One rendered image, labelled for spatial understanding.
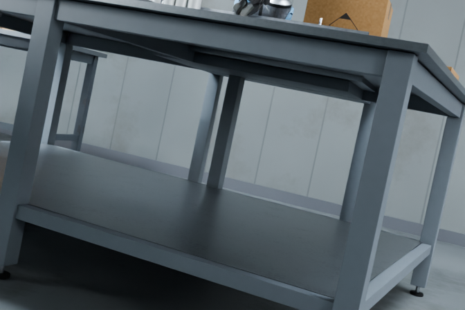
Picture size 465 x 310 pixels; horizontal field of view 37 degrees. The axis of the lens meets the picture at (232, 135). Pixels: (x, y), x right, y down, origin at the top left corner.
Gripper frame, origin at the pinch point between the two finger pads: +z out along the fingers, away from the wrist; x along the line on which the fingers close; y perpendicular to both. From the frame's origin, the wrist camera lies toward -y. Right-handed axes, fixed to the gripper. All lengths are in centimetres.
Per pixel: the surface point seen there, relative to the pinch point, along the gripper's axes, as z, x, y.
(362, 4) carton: -33.2, 28.5, -17.3
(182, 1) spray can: 8.7, -21.4, 2.5
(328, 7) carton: -24.5, 19.4, -15.9
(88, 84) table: 118, -127, -157
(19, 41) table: 106, -143, -90
